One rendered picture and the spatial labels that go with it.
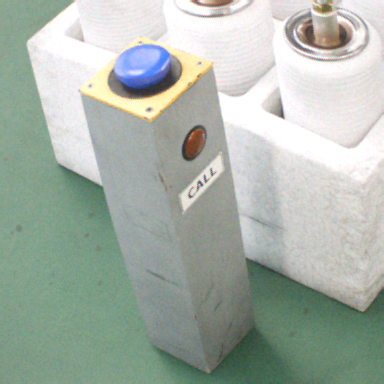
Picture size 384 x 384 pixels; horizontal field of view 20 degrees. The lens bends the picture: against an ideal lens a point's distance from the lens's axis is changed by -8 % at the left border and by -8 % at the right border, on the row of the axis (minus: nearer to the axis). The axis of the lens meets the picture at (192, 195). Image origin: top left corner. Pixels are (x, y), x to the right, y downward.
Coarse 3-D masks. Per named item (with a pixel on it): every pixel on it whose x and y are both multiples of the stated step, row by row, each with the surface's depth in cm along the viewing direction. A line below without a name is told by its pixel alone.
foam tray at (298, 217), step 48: (48, 48) 106; (96, 48) 104; (48, 96) 111; (240, 144) 96; (288, 144) 92; (336, 144) 91; (240, 192) 101; (288, 192) 96; (336, 192) 91; (288, 240) 101; (336, 240) 96; (336, 288) 101
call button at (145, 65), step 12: (132, 48) 79; (144, 48) 79; (156, 48) 79; (120, 60) 79; (132, 60) 78; (144, 60) 78; (156, 60) 78; (168, 60) 78; (120, 72) 78; (132, 72) 77; (144, 72) 77; (156, 72) 77; (132, 84) 78; (144, 84) 78
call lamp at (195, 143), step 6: (198, 132) 81; (204, 132) 82; (192, 138) 81; (198, 138) 81; (204, 138) 82; (186, 144) 80; (192, 144) 81; (198, 144) 81; (186, 150) 81; (192, 150) 81; (198, 150) 82; (192, 156) 81
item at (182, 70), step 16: (128, 48) 82; (176, 48) 81; (112, 64) 81; (176, 64) 80; (192, 64) 79; (208, 64) 79; (96, 80) 80; (112, 80) 79; (176, 80) 78; (192, 80) 78; (96, 96) 79; (112, 96) 78; (128, 96) 78; (144, 96) 78; (160, 96) 77; (176, 96) 77; (128, 112) 77; (144, 112) 77; (160, 112) 77
